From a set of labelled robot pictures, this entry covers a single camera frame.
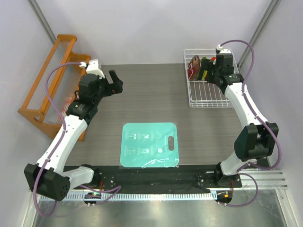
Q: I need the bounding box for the lime green plate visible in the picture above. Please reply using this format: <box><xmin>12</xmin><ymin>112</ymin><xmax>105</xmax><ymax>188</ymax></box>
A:
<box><xmin>197</xmin><ymin>57</ymin><xmax>207</xmax><ymax>81</ymax></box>

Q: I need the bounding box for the red floral plate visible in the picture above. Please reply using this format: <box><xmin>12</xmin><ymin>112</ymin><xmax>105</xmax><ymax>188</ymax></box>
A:
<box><xmin>187</xmin><ymin>55</ymin><xmax>201</xmax><ymax>80</ymax></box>

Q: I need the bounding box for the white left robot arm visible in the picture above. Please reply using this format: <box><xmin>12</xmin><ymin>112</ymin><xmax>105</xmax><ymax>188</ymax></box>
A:
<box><xmin>24</xmin><ymin>70</ymin><xmax>123</xmax><ymax>201</ymax></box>

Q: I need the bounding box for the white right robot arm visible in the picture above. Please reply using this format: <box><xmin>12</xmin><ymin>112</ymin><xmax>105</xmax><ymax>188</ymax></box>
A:
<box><xmin>206</xmin><ymin>50</ymin><xmax>279</xmax><ymax>187</ymax></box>

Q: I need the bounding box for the orange wooden rack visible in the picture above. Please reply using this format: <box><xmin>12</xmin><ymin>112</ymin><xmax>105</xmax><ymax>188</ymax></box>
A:
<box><xmin>18</xmin><ymin>35</ymin><xmax>91</xmax><ymax>139</ymax></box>

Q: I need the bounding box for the teal cutting board mat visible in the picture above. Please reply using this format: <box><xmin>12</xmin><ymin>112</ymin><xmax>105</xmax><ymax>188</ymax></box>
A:
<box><xmin>120</xmin><ymin>122</ymin><xmax>179</xmax><ymax>168</ymax></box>

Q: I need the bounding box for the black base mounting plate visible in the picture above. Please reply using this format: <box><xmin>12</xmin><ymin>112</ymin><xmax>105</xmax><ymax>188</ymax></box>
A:
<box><xmin>63</xmin><ymin>165</ymin><xmax>242</xmax><ymax>195</ymax></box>

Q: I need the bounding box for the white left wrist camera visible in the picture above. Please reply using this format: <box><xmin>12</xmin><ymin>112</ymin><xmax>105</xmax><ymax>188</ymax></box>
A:
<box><xmin>86</xmin><ymin>59</ymin><xmax>105</xmax><ymax>79</ymax></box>

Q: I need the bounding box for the white wire dish rack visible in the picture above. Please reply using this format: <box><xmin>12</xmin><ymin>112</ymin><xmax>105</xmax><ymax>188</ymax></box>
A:
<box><xmin>184</xmin><ymin>49</ymin><xmax>243</xmax><ymax>108</ymax></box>

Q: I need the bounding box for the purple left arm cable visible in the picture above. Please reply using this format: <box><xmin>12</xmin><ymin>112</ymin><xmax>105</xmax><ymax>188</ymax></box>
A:
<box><xmin>32</xmin><ymin>61</ymin><xmax>122</xmax><ymax>217</ymax></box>

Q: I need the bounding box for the white slotted cable duct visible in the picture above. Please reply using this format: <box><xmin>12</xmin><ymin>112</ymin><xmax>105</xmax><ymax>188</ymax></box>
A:
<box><xmin>62</xmin><ymin>191</ymin><xmax>217</xmax><ymax>202</ymax></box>

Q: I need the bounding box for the aluminium extrusion rail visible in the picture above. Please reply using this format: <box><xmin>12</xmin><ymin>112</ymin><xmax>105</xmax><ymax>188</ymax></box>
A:
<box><xmin>240</xmin><ymin>170</ymin><xmax>288</xmax><ymax>190</ymax></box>

